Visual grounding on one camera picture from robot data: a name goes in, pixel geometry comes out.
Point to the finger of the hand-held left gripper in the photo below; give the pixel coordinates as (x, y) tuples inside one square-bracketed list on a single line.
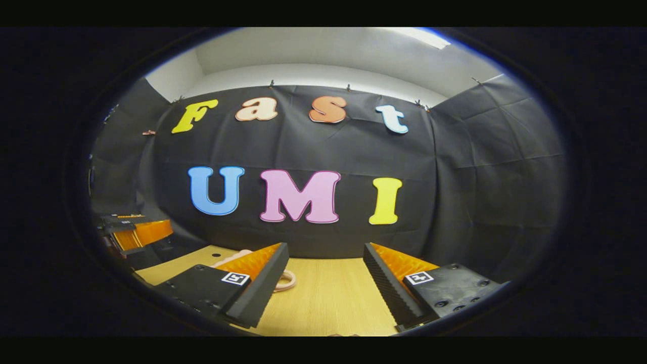
[(124, 222), (144, 233)]

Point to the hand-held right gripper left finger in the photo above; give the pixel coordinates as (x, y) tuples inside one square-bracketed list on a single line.
[(255, 293)]

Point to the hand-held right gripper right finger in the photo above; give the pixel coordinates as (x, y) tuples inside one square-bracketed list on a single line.
[(391, 293)]

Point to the black backdrop cloth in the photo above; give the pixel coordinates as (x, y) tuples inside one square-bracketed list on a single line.
[(354, 151)]

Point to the pink suitcase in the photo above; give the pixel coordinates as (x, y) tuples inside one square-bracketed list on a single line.
[(289, 280)]

